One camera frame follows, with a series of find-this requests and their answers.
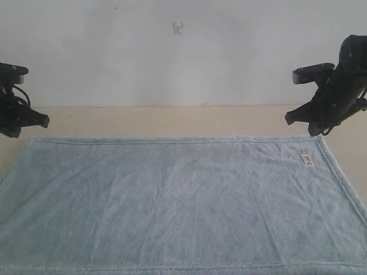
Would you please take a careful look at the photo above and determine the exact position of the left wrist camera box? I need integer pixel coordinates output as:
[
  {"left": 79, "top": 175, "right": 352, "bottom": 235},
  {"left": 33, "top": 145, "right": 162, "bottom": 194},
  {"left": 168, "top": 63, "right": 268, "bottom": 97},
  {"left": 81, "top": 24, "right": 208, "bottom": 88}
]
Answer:
[{"left": 0, "top": 63, "right": 29, "bottom": 84}]

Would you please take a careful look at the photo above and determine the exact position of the white care label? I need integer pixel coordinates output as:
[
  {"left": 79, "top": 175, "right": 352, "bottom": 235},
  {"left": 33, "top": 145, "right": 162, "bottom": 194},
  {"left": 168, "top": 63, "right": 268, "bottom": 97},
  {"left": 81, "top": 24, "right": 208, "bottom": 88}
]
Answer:
[{"left": 299, "top": 149, "right": 315, "bottom": 167}]

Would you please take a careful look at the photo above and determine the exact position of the light blue terry towel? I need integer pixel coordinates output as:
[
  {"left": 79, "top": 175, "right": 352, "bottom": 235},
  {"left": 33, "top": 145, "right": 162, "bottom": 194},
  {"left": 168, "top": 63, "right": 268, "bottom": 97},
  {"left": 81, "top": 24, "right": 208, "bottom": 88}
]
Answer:
[{"left": 1, "top": 136, "right": 366, "bottom": 274}]

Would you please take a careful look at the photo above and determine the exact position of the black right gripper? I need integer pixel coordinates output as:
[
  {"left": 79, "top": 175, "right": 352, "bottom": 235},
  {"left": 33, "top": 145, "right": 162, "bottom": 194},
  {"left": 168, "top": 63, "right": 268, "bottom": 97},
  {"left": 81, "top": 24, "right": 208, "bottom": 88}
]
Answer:
[{"left": 284, "top": 71, "right": 366, "bottom": 136}]

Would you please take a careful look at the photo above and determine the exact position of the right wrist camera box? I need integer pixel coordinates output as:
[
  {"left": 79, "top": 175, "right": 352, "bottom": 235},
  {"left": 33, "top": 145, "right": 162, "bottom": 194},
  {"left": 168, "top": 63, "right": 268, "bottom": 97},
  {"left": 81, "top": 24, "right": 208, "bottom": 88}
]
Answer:
[{"left": 292, "top": 63, "right": 335, "bottom": 86}]

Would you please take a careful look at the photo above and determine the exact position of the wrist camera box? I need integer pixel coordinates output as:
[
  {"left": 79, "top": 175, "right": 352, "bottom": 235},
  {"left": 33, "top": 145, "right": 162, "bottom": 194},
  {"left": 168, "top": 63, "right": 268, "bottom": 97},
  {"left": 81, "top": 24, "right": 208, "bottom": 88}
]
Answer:
[
  {"left": 292, "top": 63, "right": 335, "bottom": 86},
  {"left": 0, "top": 63, "right": 29, "bottom": 84}
]

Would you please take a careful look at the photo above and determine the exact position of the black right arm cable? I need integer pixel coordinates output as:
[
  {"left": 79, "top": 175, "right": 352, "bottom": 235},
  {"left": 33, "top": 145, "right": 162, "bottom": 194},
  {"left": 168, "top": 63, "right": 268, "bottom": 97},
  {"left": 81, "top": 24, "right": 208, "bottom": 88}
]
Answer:
[{"left": 321, "top": 88, "right": 367, "bottom": 136}]

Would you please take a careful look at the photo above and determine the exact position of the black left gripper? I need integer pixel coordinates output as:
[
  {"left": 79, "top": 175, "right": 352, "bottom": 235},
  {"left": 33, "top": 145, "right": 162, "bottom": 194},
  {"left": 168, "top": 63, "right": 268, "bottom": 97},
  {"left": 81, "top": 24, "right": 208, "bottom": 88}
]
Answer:
[{"left": 0, "top": 85, "right": 50, "bottom": 138}]

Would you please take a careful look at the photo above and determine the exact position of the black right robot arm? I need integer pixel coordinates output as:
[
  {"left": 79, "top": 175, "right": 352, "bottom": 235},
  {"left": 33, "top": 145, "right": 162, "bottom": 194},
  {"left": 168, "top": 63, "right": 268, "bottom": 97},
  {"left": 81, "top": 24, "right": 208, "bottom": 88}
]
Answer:
[{"left": 284, "top": 34, "right": 366, "bottom": 137}]

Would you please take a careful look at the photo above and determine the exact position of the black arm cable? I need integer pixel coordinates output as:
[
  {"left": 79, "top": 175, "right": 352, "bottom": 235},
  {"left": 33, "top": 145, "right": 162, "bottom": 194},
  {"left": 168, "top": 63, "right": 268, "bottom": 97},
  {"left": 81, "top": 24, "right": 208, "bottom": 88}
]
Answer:
[
  {"left": 321, "top": 88, "right": 367, "bottom": 136},
  {"left": 0, "top": 82, "right": 32, "bottom": 109}
]

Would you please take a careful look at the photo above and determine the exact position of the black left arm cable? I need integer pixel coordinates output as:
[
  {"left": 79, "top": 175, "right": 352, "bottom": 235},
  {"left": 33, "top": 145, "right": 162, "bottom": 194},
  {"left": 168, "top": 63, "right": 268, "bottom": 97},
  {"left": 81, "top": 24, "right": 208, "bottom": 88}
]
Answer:
[{"left": 0, "top": 82, "right": 32, "bottom": 109}]

